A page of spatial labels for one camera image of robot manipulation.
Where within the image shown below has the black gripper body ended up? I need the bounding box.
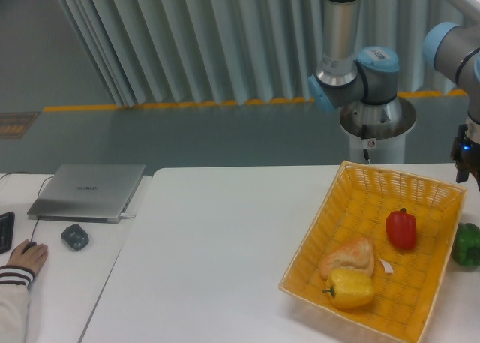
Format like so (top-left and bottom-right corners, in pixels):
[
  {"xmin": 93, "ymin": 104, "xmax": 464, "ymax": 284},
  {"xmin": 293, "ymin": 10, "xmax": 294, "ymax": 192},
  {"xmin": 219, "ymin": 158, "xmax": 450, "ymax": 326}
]
[{"xmin": 451, "ymin": 123, "xmax": 479, "ymax": 170}]

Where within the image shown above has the red bell pepper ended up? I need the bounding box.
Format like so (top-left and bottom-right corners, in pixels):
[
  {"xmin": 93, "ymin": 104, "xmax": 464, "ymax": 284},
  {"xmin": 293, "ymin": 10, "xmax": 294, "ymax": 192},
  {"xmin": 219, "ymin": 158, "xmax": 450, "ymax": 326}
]
[{"xmin": 385, "ymin": 208, "xmax": 416, "ymax": 250}]

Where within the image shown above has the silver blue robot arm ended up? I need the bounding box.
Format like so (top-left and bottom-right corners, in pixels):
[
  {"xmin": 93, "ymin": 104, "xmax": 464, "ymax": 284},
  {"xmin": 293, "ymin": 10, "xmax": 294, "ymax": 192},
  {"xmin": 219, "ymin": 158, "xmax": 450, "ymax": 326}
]
[{"xmin": 308, "ymin": 0, "xmax": 479, "ymax": 182}]

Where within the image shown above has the white striped sleeve forearm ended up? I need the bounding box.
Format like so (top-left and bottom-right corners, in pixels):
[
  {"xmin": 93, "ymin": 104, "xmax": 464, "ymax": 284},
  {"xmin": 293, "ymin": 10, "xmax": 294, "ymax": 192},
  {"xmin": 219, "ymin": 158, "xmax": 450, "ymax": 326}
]
[{"xmin": 1, "ymin": 265, "xmax": 35, "ymax": 342}]

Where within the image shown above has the green bell pepper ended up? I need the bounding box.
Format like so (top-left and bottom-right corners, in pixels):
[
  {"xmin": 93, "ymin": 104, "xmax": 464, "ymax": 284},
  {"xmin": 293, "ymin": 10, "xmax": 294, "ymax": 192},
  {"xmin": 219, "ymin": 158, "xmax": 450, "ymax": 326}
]
[{"xmin": 451, "ymin": 223, "xmax": 479, "ymax": 266}]

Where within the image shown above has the yellow bell pepper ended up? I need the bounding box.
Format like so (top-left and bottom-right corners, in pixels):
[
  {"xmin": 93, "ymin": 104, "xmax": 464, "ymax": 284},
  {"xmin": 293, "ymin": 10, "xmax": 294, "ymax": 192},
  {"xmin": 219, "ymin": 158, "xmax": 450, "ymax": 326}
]
[{"xmin": 322, "ymin": 268, "xmax": 376, "ymax": 311}]

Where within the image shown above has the person's hand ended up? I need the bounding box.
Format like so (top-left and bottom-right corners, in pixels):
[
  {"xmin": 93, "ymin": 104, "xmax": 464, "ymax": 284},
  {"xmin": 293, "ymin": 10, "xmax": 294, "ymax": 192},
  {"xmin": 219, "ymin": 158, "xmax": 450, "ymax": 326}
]
[{"xmin": 7, "ymin": 239, "xmax": 48, "ymax": 276}]

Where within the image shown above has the yellow woven basket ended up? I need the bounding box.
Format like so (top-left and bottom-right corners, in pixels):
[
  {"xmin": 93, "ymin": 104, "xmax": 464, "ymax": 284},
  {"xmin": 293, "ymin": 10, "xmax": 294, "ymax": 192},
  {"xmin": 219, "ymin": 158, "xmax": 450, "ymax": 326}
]
[{"xmin": 279, "ymin": 161, "xmax": 467, "ymax": 342}]

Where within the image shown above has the white paper scrap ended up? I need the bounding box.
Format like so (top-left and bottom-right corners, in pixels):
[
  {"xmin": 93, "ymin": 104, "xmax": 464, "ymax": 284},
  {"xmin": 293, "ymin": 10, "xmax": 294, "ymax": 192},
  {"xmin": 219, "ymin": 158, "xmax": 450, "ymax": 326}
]
[{"xmin": 379, "ymin": 259, "xmax": 394, "ymax": 275}]

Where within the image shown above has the croissant bread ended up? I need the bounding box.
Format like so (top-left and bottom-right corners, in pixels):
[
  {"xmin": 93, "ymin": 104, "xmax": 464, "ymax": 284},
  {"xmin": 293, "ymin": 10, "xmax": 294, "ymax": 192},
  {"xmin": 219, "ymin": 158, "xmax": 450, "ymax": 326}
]
[{"xmin": 319, "ymin": 236, "xmax": 374, "ymax": 280}]

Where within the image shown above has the grey pleated curtain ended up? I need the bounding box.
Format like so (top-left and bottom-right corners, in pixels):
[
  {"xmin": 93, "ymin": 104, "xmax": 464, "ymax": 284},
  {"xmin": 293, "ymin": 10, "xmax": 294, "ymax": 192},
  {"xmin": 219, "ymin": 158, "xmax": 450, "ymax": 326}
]
[{"xmin": 59, "ymin": 0, "xmax": 479, "ymax": 107}]

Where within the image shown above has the black small gadget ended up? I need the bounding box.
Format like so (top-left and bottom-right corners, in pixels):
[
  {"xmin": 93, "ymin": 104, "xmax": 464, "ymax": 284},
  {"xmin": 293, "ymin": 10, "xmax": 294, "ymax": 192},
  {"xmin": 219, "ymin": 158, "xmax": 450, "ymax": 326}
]
[{"xmin": 61, "ymin": 224, "xmax": 89, "ymax": 251}]

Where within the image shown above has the silver laptop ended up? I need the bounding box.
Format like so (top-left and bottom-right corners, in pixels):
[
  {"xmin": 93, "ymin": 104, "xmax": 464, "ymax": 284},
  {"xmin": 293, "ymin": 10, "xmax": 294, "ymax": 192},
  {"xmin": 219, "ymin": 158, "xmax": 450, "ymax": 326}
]
[{"xmin": 27, "ymin": 164, "xmax": 145, "ymax": 223}]

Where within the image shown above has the black computer mouse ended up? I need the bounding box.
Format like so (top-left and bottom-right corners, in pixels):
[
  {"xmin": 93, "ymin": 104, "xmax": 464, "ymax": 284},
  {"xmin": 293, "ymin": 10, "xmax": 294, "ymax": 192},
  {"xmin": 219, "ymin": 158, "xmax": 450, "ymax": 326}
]
[{"xmin": 22, "ymin": 241, "xmax": 37, "ymax": 254}]

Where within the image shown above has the black keyboard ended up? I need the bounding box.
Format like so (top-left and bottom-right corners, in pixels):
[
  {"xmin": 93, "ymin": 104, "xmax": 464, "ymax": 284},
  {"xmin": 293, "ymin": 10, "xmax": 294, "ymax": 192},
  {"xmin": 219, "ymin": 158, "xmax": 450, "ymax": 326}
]
[{"xmin": 0, "ymin": 212, "xmax": 15, "ymax": 254}]

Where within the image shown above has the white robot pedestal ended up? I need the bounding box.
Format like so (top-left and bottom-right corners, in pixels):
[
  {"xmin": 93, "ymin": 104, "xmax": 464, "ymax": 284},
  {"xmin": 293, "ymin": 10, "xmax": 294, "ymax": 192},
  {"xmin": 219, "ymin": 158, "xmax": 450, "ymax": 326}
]
[{"xmin": 340, "ymin": 97, "xmax": 416, "ymax": 164}]

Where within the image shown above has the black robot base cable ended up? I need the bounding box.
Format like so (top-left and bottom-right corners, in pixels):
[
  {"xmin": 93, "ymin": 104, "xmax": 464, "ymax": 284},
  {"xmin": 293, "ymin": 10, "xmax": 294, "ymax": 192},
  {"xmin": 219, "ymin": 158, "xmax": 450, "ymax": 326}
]
[{"xmin": 361, "ymin": 124, "xmax": 371, "ymax": 165}]

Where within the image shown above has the black mouse cable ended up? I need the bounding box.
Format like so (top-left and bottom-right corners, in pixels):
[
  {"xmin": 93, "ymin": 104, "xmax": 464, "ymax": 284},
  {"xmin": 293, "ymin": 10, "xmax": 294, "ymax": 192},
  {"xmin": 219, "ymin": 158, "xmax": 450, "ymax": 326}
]
[{"xmin": 0, "ymin": 171, "xmax": 56, "ymax": 243}]

